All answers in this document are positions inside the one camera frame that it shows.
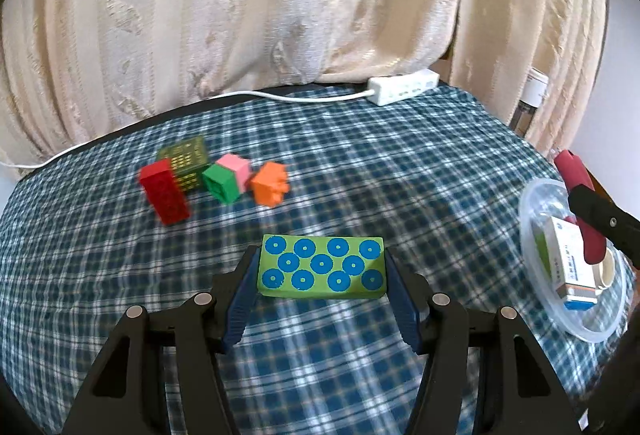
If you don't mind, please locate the green box with blue dots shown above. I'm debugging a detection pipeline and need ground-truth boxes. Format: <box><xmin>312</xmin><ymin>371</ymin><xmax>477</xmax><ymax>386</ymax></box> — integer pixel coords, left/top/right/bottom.
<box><xmin>255</xmin><ymin>234</ymin><xmax>388</xmax><ymax>300</ymax></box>

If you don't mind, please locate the white and blue medicine box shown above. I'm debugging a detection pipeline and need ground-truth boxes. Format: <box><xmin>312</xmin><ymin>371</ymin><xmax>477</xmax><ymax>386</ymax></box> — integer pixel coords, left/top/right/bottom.
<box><xmin>531</xmin><ymin>215</ymin><xmax>608</xmax><ymax>313</ymax></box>

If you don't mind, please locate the pink building block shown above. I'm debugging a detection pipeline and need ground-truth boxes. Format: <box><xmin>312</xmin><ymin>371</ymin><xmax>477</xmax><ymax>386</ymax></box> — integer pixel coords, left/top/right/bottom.
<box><xmin>216</xmin><ymin>154</ymin><xmax>252</xmax><ymax>192</ymax></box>

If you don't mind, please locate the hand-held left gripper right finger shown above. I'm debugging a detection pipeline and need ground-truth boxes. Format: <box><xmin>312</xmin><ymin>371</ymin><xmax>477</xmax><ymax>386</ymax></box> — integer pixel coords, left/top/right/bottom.
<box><xmin>382</xmin><ymin>247</ymin><xmax>583</xmax><ymax>435</ymax></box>

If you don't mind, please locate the orange building block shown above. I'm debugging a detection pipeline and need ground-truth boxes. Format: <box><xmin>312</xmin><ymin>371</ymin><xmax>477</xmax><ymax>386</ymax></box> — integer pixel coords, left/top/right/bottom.
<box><xmin>250</xmin><ymin>161</ymin><xmax>291</xmax><ymax>206</ymax></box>

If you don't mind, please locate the clear plastic container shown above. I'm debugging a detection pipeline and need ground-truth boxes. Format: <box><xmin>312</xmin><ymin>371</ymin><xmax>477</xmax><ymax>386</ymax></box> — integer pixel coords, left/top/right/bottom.
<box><xmin>517</xmin><ymin>177</ymin><xmax>636</xmax><ymax>343</ymax></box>

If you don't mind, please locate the red building block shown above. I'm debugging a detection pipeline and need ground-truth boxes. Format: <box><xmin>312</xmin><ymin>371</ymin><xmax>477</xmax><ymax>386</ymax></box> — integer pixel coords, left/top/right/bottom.
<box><xmin>139</xmin><ymin>160</ymin><xmax>192</xmax><ymax>226</ymax></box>

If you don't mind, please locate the cream patterned curtain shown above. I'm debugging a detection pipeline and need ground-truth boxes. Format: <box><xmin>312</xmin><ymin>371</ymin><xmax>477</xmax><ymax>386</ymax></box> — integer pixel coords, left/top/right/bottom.
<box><xmin>0</xmin><ymin>0</ymin><xmax>608</xmax><ymax>176</ymax></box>

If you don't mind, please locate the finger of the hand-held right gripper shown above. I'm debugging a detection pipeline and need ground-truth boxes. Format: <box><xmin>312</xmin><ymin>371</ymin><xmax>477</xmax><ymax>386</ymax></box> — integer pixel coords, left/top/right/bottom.
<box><xmin>582</xmin><ymin>295</ymin><xmax>640</xmax><ymax>435</ymax></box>
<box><xmin>567</xmin><ymin>182</ymin><xmax>640</xmax><ymax>266</ymax></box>

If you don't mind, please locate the clear bottle with white cap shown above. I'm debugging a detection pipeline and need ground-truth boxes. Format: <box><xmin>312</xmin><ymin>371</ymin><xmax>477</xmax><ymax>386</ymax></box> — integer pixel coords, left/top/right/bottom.
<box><xmin>517</xmin><ymin>69</ymin><xmax>550</xmax><ymax>136</ymax></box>

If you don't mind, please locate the white power strip cable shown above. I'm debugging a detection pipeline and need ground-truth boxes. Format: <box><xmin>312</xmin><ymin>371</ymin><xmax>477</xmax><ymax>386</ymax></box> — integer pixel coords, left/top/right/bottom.
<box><xmin>0</xmin><ymin>87</ymin><xmax>373</xmax><ymax>168</ymax></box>

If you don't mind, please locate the blue plaid tablecloth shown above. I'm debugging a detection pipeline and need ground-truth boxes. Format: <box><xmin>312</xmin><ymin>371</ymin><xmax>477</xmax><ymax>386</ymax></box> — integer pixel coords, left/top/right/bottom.
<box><xmin>0</xmin><ymin>85</ymin><xmax>636</xmax><ymax>435</ymax></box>

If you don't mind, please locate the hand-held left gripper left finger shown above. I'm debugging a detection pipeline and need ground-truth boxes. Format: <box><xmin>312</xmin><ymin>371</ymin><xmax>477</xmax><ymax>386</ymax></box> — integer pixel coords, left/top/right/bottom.
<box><xmin>60</xmin><ymin>245</ymin><xmax>261</xmax><ymax>435</ymax></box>

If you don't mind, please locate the red foam curler rod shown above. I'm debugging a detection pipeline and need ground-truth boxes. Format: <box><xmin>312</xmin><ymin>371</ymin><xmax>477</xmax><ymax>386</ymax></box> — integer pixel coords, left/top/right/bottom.
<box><xmin>552</xmin><ymin>150</ymin><xmax>607</xmax><ymax>264</ymax></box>

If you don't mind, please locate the green building block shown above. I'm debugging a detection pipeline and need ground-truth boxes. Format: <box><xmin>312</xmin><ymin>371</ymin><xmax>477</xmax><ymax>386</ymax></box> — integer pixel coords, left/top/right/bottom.
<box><xmin>201</xmin><ymin>164</ymin><xmax>241</xmax><ymax>204</ymax></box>

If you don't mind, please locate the dark green grid box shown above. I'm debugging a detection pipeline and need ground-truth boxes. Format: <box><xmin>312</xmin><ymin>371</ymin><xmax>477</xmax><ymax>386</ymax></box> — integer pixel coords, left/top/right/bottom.
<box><xmin>156</xmin><ymin>136</ymin><xmax>210</xmax><ymax>190</ymax></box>

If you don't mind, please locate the white power strip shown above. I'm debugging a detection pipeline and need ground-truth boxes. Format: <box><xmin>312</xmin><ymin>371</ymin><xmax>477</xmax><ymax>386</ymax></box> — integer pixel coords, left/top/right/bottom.
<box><xmin>366</xmin><ymin>69</ymin><xmax>441</xmax><ymax>106</ymax></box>

